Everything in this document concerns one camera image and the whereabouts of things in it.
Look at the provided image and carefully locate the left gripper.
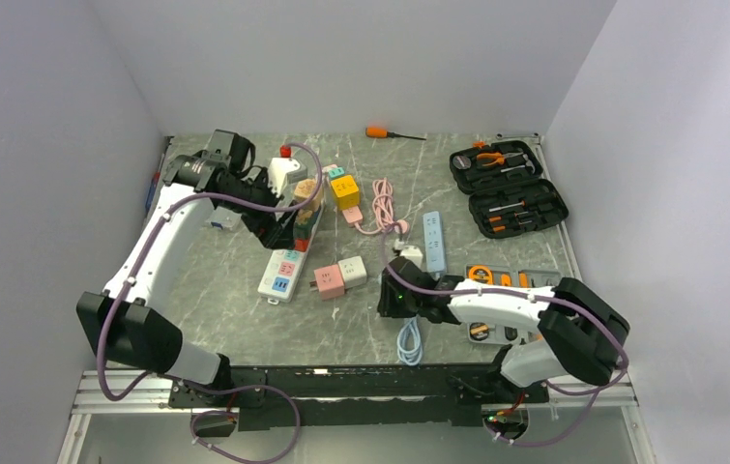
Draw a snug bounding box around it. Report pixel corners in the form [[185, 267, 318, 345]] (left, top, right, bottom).
[[220, 168, 301, 250]]

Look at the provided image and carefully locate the clear screw box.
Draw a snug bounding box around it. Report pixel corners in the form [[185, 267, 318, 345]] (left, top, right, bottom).
[[206, 207, 241, 231]]

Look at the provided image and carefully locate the blue power strip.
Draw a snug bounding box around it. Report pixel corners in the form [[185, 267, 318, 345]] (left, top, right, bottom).
[[423, 211, 448, 278]]

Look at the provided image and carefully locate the pink cube plug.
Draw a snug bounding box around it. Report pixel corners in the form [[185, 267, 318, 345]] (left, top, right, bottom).
[[310, 264, 345, 301]]

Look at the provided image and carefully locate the grey tool tray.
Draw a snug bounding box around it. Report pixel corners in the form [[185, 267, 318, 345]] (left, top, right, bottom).
[[463, 264, 564, 345]]

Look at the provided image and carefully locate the white power strip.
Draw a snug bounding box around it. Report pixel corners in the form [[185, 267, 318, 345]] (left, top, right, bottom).
[[257, 200, 326, 305]]

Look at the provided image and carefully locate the black tool case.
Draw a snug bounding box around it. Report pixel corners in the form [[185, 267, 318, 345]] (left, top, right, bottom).
[[449, 140, 569, 240]]

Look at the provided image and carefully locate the white cube plug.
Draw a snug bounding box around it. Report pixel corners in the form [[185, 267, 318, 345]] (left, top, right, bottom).
[[337, 256, 367, 289]]

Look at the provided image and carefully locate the pink power strip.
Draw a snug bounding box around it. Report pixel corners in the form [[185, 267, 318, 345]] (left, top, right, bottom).
[[323, 164, 363, 225]]

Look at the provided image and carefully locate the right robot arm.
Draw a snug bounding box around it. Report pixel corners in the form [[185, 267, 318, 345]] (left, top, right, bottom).
[[377, 257, 630, 401]]

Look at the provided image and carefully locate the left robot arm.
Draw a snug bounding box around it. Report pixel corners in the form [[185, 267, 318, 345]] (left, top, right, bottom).
[[76, 130, 307, 406]]

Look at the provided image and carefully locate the beige cube plug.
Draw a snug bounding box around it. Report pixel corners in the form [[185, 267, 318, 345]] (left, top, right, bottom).
[[293, 179, 323, 211]]

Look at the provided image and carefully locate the green cube plug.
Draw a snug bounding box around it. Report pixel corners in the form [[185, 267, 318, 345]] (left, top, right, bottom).
[[293, 209, 321, 240]]

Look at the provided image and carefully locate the red cube plug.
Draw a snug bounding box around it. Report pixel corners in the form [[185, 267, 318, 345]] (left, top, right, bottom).
[[294, 239, 310, 252]]

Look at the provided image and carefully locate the teal small plug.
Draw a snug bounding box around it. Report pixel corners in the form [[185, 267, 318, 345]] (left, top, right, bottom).
[[327, 166, 346, 181]]

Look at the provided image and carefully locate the yellow cube plug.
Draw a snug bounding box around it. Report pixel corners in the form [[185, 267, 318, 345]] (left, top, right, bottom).
[[330, 175, 361, 210]]

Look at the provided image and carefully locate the blue pen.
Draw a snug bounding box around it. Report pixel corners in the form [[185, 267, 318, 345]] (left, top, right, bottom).
[[144, 155, 164, 215]]

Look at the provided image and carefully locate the orange screwdriver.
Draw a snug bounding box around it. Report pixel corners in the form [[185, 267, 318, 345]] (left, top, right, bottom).
[[365, 127, 425, 141]]

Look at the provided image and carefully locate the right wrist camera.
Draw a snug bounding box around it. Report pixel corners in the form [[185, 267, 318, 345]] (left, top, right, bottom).
[[392, 239, 424, 269]]

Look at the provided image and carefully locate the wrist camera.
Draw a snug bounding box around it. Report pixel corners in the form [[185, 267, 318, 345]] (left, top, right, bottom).
[[268, 145, 307, 196], [392, 239, 424, 269]]

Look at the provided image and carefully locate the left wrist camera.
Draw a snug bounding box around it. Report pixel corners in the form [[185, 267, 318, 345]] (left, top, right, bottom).
[[268, 145, 307, 196]]

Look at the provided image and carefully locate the pink coiled cable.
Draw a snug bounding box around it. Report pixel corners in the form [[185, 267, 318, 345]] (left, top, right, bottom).
[[354, 178, 411, 237]]

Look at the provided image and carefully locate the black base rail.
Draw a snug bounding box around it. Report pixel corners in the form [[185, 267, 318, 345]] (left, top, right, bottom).
[[168, 363, 549, 431]]

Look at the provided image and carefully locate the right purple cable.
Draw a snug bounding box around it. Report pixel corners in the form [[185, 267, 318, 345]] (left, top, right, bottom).
[[379, 221, 631, 449]]

